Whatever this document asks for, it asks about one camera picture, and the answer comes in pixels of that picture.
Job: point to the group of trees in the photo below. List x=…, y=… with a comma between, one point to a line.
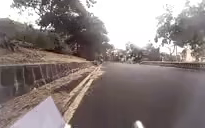
x=196, y=30

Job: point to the large dark trees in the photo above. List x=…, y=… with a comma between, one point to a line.
x=80, y=33

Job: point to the bare earth slope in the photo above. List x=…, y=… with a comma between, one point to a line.
x=30, y=56

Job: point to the grey asphalt road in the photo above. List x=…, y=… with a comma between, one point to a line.
x=140, y=96

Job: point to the robot's own part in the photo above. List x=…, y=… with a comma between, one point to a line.
x=137, y=124
x=67, y=126

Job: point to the low roadside wall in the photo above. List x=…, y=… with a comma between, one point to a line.
x=190, y=65

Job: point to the pale kerb strip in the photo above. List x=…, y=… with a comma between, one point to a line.
x=77, y=100

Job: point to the bushes on slope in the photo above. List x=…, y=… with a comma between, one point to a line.
x=33, y=38

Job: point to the distant trees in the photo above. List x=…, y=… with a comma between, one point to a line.
x=136, y=53

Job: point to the low stone block wall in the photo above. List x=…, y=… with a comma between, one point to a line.
x=10, y=81

